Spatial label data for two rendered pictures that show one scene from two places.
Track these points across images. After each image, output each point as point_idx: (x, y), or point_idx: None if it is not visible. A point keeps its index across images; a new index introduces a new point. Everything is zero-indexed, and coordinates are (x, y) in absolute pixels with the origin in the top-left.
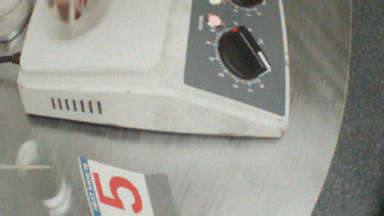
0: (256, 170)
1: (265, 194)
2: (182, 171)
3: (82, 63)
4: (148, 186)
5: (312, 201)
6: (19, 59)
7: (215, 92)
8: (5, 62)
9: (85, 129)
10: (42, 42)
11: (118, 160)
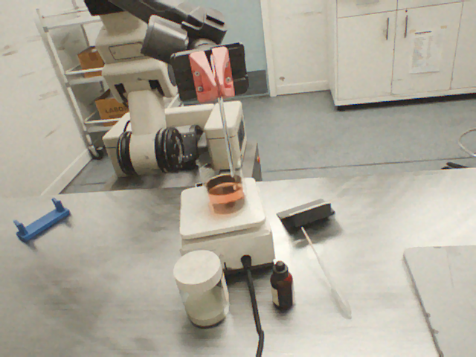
0: (267, 198)
1: (276, 193)
2: (273, 212)
3: (256, 193)
4: (283, 215)
5: (277, 181)
6: (248, 260)
7: None
8: (245, 296)
9: None
10: (248, 213)
11: (277, 226)
